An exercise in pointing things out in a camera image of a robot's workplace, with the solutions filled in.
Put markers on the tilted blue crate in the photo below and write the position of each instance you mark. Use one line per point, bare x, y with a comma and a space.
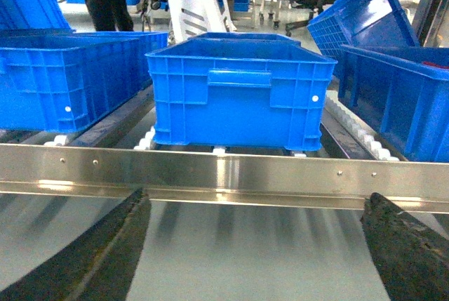
361, 23

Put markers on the blue crate centre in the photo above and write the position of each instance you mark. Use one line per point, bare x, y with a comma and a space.
239, 93

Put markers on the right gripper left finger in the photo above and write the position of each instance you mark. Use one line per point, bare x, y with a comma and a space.
98, 265

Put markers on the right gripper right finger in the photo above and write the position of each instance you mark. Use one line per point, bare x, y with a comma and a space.
410, 257

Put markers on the blue crate right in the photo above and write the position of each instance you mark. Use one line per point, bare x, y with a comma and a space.
402, 94

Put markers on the steel shelf rack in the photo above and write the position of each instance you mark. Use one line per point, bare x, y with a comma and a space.
118, 155

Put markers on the blue crate left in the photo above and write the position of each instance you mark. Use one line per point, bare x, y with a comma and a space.
65, 83

